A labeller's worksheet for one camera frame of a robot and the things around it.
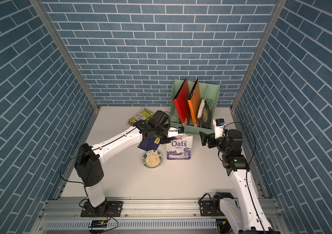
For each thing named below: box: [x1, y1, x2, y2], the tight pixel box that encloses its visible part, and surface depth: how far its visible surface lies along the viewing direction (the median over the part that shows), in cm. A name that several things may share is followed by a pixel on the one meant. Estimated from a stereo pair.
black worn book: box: [196, 97, 213, 130], surface depth 95 cm
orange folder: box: [187, 78, 201, 127], surface depth 93 cm
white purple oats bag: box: [166, 134, 194, 160], surface depth 85 cm
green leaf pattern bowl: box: [142, 149, 163, 169], surface depth 90 cm
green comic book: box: [126, 107, 155, 126], surface depth 114 cm
